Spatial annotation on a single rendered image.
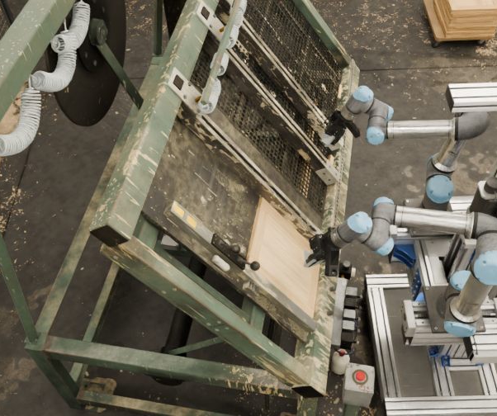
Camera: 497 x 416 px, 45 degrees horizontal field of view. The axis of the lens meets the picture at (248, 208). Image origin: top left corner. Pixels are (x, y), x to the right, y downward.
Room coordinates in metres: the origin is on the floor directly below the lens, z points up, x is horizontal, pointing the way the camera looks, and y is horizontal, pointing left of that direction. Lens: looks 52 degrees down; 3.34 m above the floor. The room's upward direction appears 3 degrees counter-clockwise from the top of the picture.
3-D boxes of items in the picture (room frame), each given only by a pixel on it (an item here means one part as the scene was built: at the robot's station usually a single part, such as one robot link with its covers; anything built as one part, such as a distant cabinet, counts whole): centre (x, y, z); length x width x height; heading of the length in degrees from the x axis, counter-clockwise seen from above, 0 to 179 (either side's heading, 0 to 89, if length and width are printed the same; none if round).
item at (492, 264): (1.07, -0.81, 1.41); 0.15 x 0.12 x 0.55; 161
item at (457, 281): (1.20, -0.85, 1.20); 0.13 x 0.12 x 0.14; 161
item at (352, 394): (0.96, -0.42, 0.84); 0.12 x 0.12 x 0.18; 77
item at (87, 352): (2.17, 0.17, 0.41); 2.20 x 1.38 x 0.83; 167
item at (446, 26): (4.56, -1.98, 0.20); 0.61 x 0.53 x 0.40; 178
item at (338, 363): (1.40, -0.47, 0.10); 0.10 x 0.10 x 0.20
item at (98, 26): (2.17, 0.60, 1.85); 0.80 x 0.06 x 0.80; 167
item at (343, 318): (1.41, -0.46, 0.69); 0.50 x 0.14 x 0.24; 167
